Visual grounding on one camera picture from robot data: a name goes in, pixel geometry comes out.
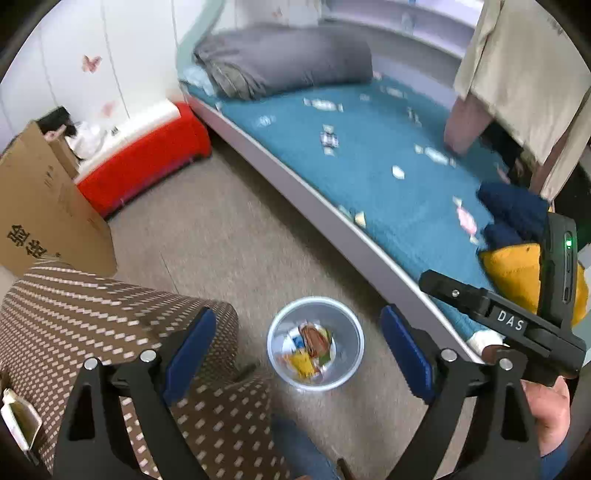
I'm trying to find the light blue pillow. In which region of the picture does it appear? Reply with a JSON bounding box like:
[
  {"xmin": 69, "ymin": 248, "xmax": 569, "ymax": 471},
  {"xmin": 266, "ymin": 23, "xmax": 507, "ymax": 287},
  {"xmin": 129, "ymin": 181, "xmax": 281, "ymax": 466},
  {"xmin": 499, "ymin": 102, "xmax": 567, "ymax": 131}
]
[{"xmin": 180, "ymin": 67, "xmax": 218, "ymax": 95}]

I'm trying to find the grey waste bin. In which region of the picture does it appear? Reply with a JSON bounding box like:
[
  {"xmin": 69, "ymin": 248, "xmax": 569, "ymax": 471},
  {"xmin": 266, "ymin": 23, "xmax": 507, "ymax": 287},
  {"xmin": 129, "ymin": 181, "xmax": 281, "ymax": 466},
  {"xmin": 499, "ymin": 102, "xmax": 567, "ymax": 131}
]
[{"xmin": 267, "ymin": 296, "xmax": 365, "ymax": 393}]

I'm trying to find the beige coat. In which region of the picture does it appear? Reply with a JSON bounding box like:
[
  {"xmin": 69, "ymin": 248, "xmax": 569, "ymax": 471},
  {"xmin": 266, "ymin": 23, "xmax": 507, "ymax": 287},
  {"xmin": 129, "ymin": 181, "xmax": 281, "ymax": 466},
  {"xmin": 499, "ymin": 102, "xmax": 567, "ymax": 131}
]
[{"xmin": 452, "ymin": 0, "xmax": 591, "ymax": 201}]

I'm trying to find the white wardrobe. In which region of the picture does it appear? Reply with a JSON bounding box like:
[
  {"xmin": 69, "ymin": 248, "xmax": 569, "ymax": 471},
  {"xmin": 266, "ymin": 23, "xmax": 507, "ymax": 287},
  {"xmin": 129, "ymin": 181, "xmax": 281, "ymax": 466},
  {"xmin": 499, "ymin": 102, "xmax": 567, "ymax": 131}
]
[{"xmin": 0, "ymin": 0, "xmax": 195, "ymax": 153}]

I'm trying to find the brown torn carton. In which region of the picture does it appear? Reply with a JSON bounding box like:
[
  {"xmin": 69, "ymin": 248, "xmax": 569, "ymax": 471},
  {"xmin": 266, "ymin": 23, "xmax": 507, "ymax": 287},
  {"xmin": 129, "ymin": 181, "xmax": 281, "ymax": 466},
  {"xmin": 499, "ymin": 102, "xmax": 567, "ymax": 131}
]
[{"xmin": 299, "ymin": 323, "xmax": 334, "ymax": 358}]

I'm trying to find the white plastic bag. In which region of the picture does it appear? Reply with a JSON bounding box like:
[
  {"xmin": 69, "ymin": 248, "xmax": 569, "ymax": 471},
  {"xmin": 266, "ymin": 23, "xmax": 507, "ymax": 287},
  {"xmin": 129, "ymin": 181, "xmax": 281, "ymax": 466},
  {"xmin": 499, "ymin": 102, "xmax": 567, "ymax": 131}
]
[{"xmin": 69, "ymin": 121, "xmax": 109, "ymax": 158}]

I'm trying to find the yellow packet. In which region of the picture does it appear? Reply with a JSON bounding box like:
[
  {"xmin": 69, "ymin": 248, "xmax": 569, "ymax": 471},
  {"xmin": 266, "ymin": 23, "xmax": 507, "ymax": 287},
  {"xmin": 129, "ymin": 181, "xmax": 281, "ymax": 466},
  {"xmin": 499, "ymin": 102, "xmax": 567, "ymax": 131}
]
[{"xmin": 284, "ymin": 351, "xmax": 319, "ymax": 380}]

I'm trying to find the black item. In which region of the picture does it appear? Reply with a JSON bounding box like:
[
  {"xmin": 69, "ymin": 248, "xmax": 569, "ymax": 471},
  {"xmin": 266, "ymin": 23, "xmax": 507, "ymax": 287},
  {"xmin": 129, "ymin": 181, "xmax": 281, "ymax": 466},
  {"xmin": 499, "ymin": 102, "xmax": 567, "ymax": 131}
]
[{"xmin": 37, "ymin": 106, "xmax": 77, "ymax": 137}]

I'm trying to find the brown polka-dot tablecloth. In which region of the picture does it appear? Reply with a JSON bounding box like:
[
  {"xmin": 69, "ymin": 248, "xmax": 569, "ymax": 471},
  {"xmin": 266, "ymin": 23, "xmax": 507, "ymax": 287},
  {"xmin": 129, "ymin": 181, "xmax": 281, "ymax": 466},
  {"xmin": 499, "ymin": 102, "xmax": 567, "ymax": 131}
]
[{"xmin": 0, "ymin": 256, "xmax": 296, "ymax": 480}]

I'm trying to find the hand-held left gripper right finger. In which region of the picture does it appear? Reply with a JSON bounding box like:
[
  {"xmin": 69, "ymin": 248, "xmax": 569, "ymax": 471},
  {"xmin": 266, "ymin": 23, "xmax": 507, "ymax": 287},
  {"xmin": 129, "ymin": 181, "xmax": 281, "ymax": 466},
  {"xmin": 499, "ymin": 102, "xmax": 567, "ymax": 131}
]
[{"xmin": 379, "ymin": 305, "xmax": 543, "ymax": 480}]

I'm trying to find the person's leg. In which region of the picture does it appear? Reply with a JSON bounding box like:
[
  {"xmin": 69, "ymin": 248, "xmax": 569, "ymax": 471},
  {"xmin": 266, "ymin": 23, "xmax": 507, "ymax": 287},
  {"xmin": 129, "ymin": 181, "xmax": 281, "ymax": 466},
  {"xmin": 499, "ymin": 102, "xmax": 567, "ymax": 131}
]
[{"xmin": 270, "ymin": 415, "xmax": 342, "ymax": 480}]

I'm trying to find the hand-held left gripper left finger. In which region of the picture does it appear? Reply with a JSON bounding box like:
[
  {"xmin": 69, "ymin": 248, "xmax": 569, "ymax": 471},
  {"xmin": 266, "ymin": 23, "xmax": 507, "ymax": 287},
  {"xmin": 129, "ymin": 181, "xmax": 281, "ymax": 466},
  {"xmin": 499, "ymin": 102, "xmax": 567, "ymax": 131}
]
[{"xmin": 53, "ymin": 307, "xmax": 219, "ymax": 480}]

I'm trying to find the large cardboard box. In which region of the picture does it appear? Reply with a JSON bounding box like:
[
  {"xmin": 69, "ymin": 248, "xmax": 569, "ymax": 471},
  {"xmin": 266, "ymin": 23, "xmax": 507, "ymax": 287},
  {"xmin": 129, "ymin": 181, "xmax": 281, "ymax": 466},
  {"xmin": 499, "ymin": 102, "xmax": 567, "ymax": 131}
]
[{"xmin": 0, "ymin": 121, "xmax": 117, "ymax": 278}]

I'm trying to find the light blue bunk bed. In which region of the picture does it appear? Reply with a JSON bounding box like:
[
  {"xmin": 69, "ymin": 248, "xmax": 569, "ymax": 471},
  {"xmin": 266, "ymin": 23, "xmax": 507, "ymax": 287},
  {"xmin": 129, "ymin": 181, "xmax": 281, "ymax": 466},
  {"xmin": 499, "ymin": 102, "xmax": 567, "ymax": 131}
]
[{"xmin": 175, "ymin": 0, "xmax": 591, "ymax": 365}]

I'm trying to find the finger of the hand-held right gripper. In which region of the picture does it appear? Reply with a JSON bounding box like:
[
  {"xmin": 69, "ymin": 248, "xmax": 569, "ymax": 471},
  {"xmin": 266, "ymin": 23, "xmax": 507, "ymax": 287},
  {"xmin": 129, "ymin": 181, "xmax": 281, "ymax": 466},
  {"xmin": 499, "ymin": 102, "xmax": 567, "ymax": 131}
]
[{"xmin": 419, "ymin": 270, "xmax": 492, "ymax": 320}]

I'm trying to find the grey quilt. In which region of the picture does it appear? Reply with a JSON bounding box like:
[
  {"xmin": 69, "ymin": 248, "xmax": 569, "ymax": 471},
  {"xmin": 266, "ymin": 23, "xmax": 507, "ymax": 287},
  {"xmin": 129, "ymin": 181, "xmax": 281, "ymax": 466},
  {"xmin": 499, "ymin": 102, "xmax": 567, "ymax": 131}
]
[{"xmin": 193, "ymin": 25, "xmax": 374, "ymax": 101}]

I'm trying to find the navy garment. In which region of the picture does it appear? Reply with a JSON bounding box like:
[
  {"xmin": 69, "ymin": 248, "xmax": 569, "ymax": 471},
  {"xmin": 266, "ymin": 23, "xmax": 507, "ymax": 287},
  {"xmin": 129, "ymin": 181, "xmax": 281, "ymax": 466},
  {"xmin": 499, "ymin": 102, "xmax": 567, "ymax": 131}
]
[{"xmin": 477, "ymin": 181, "xmax": 552, "ymax": 252}]

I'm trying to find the red storage bench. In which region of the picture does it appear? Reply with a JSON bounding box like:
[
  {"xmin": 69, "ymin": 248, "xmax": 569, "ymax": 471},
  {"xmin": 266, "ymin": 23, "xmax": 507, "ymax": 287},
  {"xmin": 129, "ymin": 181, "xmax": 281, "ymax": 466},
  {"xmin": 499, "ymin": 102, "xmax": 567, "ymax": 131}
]
[{"xmin": 74, "ymin": 99, "xmax": 213, "ymax": 220}]

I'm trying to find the person's right hand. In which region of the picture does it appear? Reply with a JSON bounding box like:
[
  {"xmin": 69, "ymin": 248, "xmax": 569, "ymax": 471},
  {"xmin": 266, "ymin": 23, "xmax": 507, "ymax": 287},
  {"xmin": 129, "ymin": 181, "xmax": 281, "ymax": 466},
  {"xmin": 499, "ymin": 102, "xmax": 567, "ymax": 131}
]
[{"xmin": 522, "ymin": 376, "xmax": 572, "ymax": 457}]

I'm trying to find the teal bed sheet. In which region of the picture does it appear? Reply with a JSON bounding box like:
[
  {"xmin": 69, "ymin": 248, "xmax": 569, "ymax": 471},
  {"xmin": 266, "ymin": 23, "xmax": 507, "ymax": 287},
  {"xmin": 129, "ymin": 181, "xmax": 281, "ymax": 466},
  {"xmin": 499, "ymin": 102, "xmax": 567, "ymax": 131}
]
[{"xmin": 182, "ymin": 69, "xmax": 555, "ymax": 342}]

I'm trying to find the person's right forearm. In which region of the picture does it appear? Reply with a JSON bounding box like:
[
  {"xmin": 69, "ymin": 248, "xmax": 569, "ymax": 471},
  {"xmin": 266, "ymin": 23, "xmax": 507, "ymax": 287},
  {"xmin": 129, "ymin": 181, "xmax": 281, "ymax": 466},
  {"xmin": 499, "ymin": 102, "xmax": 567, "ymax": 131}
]
[{"xmin": 538, "ymin": 438, "xmax": 575, "ymax": 480}]

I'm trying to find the yellow garment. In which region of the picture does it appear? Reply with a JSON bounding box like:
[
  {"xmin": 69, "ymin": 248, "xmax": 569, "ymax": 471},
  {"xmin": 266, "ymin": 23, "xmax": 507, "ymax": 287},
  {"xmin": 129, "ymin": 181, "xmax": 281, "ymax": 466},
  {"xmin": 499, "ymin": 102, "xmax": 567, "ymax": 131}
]
[{"xmin": 478, "ymin": 242, "xmax": 543, "ymax": 315}]

